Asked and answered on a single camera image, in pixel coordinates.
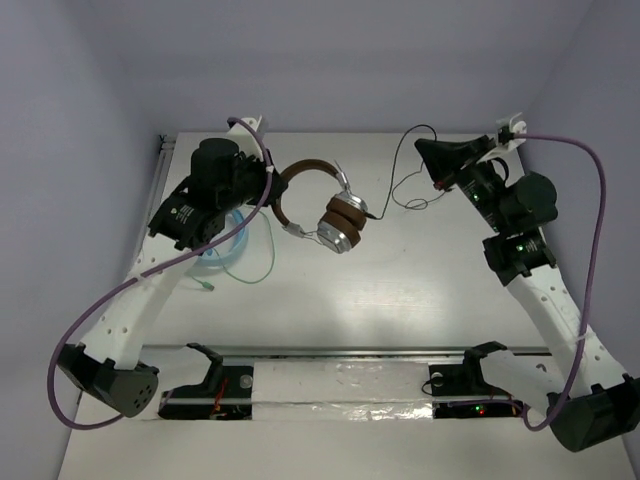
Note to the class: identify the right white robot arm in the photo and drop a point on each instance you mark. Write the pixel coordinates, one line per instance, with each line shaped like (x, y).
(594, 399)

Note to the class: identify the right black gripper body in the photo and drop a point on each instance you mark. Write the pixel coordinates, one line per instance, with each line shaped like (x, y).
(482, 186)

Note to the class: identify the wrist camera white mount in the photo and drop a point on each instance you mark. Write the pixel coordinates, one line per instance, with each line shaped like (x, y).
(508, 130)
(245, 132)

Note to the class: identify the brown silver headphones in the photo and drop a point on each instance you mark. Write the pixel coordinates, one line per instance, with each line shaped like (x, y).
(339, 229)

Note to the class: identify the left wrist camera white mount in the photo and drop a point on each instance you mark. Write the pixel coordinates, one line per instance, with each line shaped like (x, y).
(245, 132)

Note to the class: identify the aluminium rail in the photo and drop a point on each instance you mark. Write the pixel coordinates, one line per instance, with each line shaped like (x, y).
(166, 149)
(299, 352)

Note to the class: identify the aluminium rail left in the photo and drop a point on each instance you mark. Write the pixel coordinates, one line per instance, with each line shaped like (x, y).
(166, 149)

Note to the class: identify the blue headphones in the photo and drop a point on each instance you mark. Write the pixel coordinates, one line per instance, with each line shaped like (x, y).
(228, 252)

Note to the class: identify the aluminium rail front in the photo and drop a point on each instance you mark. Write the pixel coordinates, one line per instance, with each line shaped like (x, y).
(299, 352)

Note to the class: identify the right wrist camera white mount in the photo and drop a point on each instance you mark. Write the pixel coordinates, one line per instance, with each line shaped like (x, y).
(508, 130)

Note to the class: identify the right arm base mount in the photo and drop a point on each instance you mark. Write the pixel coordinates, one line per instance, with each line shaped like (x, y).
(460, 391)

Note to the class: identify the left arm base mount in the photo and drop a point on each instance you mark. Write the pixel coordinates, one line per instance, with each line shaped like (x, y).
(224, 394)

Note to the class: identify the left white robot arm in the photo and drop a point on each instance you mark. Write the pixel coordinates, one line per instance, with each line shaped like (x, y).
(100, 352)

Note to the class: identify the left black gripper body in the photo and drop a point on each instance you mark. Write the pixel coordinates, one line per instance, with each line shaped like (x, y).
(263, 181)

